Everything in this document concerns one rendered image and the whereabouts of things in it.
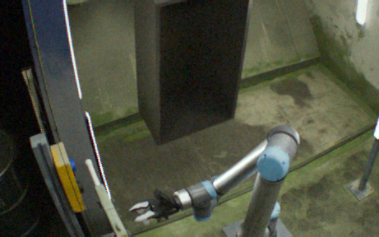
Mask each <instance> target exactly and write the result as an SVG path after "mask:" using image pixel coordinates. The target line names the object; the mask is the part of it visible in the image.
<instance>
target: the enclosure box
mask: <svg viewBox="0 0 379 237"><path fill-rule="evenodd" d="M133 4H134V13H135V16H134V23H135V31H134V34H135V44H136V49H135V55H136V75H137V77H136V86H137V98H138V109H139V112H140V114H141V117H142V118H143V120H144V121H145V123H146V126H147V128H148V130H149V132H150V133H151V134H152V136H153V138H154V139H155V143H156V145H157V146H160V145H163V144H165V143H169V142H172V141H175V139H178V138H180V137H185V136H187V135H189V134H192V133H195V132H199V131H201V130H204V129H207V128H211V127H214V125H216V124H218V123H222V122H225V121H228V120H230V119H234V115H235V111H236V106H237V101H238V93H239V87H240V83H241V79H242V77H241V74H242V69H243V61H244V57H245V53H246V50H245V48H246V43H247V36H248V27H249V23H250V15H251V11H252V0H134V3H133Z"/></svg>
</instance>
